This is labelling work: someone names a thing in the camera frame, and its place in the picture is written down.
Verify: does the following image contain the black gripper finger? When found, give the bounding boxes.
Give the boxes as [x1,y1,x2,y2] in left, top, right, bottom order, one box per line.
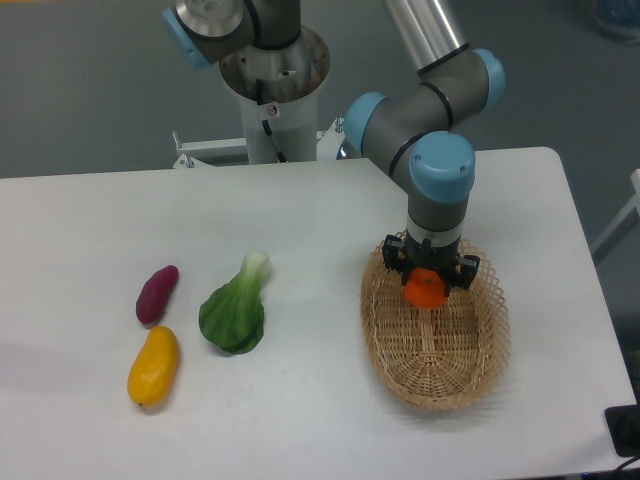
[441,254,480,297]
[381,234,415,285]

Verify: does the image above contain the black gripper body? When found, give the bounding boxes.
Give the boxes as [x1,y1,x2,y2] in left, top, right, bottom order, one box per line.
[402,235,460,279]

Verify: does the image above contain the orange fruit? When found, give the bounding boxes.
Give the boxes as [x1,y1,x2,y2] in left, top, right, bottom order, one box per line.
[403,268,447,309]

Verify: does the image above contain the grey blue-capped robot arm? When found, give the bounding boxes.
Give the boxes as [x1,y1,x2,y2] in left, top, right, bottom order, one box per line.
[163,1,506,308]

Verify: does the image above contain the woven wicker basket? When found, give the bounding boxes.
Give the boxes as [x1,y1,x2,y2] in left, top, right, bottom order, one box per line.
[360,240,511,410]

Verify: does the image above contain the green bok choy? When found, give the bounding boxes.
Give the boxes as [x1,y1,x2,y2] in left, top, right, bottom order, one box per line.
[198,250,271,355]

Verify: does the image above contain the black device at table edge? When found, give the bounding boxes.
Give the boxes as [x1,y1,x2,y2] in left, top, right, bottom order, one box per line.
[604,404,639,458]

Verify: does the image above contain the purple sweet potato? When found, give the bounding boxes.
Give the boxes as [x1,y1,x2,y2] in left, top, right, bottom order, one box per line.
[136,265,179,325]

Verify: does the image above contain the yellow mango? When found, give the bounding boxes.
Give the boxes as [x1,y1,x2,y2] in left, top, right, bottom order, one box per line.
[127,325,180,409]

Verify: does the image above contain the blue object in corner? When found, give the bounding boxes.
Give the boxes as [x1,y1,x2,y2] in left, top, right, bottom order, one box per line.
[591,0,639,45]

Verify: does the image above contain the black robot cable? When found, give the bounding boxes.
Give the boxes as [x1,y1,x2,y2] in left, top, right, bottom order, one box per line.
[255,78,289,164]

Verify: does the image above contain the white frame at right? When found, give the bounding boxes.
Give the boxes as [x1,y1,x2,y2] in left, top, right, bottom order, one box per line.
[590,169,639,265]

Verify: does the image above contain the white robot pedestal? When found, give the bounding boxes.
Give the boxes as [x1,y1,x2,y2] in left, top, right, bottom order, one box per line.
[171,27,371,170]

